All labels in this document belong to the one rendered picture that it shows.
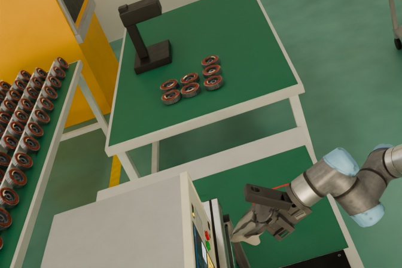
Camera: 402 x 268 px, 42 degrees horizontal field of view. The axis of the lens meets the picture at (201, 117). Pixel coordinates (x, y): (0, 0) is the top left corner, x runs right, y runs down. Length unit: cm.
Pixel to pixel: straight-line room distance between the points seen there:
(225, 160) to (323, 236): 68
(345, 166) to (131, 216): 54
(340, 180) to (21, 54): 386
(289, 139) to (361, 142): 117
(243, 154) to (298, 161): 28
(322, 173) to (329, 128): 241
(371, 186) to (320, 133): 233
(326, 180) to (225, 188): 101
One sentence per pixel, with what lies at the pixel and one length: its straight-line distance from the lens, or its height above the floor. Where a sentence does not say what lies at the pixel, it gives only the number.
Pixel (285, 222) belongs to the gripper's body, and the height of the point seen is 121.
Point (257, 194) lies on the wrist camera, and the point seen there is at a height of 131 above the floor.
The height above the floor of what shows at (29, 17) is 108.
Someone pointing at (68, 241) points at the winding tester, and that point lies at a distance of 139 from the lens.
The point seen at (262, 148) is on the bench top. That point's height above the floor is 75.
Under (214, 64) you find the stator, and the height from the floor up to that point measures 79.
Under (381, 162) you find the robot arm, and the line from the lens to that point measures 134.
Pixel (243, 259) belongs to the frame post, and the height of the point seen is 88.
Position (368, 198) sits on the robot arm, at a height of 123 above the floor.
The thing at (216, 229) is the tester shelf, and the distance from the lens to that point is 150.
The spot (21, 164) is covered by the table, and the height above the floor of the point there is 81.
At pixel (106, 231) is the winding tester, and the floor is 132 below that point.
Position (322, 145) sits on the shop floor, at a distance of 352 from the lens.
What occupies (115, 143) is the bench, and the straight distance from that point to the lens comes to 285.
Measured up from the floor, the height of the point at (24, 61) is 74.
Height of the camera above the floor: 212
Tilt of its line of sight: 30 degrees down
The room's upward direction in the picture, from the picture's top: 22 degrees counter-clockwise
